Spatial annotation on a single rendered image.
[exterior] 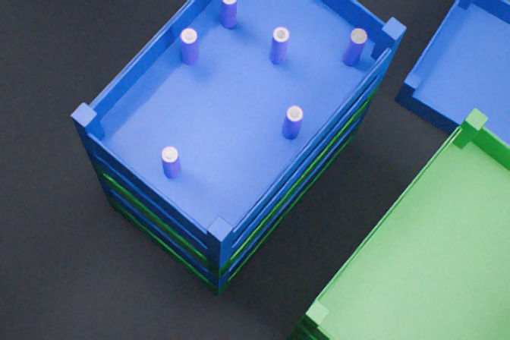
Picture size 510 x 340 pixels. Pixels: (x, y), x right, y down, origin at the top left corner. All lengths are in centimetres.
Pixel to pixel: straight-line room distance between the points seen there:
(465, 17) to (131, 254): 60
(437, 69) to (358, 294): 46
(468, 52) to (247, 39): 48
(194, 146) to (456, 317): 35
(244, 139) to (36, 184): 43
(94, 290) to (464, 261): 51
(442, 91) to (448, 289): 41
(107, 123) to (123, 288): 35
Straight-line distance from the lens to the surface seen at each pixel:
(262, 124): 109
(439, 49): 150
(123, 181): 112
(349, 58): 110
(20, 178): 143
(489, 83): 150
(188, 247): 118
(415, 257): 116
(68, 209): 141
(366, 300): 114
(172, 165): 102
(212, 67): 111
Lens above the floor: 136
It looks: 75 degrees down
